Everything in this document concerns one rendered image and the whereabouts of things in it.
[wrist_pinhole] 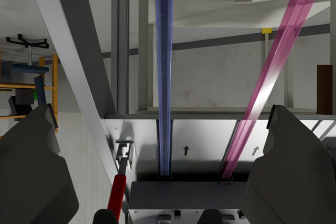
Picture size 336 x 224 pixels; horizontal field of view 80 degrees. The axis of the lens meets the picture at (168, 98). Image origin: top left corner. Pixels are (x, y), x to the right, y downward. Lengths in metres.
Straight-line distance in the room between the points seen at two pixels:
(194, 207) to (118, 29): 0.44
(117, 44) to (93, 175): 4.55
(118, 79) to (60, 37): 0.35
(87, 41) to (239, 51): 3.13
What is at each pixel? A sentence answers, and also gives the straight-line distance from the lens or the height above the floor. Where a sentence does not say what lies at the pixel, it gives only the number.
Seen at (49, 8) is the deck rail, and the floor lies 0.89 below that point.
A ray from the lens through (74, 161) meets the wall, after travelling 5.36.
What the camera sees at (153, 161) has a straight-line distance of 0.36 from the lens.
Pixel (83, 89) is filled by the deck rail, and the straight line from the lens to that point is 0.24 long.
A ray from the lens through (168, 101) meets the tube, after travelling 0.23.
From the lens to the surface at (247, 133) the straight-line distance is 0.30.
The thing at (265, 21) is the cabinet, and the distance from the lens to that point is 1.04.
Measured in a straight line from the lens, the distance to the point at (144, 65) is 0.67.
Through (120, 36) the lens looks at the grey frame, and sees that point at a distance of 0.55.
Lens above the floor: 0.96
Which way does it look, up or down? level
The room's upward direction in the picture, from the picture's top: 180 degrees counter-clockwise
